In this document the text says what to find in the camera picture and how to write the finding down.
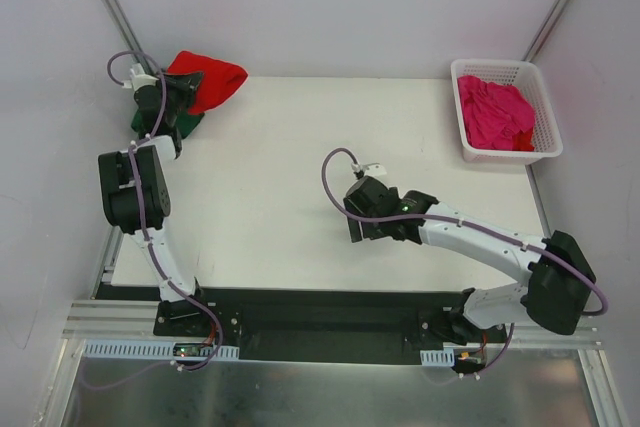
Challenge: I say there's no red t shirt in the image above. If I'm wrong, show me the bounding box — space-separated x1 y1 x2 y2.
168 51 249 116

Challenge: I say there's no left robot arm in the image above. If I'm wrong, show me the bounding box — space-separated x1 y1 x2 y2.
98 63 212 336

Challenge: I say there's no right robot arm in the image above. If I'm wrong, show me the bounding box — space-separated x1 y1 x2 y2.
343 176 596 345

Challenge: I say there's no folded green t shirt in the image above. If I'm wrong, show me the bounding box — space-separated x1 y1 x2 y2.
131 111 205 139

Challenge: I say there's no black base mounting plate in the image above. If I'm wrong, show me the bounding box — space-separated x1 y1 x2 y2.
153 288 506 365

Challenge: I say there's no pink t shirt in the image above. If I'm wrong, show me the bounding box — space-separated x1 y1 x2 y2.
457 75 536 151

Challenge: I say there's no white plastic laundry basket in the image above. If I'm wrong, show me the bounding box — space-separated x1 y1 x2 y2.
450 59 563 165

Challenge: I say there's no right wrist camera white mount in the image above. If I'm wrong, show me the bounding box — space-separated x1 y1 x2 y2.
351 162 387 179

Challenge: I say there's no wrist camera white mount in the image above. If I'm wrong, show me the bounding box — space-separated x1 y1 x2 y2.
122 63 158 91
351 162 387 179

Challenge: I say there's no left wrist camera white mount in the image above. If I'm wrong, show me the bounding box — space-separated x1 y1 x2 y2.
122 63 158 91

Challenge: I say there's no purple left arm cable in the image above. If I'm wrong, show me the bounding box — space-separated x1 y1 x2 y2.
79 50 225 391

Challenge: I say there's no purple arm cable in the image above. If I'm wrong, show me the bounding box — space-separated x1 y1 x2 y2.
79 50 225 391
320 147 611 388

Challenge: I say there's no right white slotted cable duct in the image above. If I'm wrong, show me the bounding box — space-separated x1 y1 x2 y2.
420 348 455 368

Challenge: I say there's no white slotted cable duct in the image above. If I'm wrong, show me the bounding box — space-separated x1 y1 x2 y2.
420 348 455 368
84 340 214 362

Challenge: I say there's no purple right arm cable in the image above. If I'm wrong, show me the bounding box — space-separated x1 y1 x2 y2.
320 147 611 388

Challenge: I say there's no aluminium frame rail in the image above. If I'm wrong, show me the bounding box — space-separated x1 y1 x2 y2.
62 300 604 350

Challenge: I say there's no left white slotted cable duct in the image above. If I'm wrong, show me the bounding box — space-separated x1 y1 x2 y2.
84 340 214 362

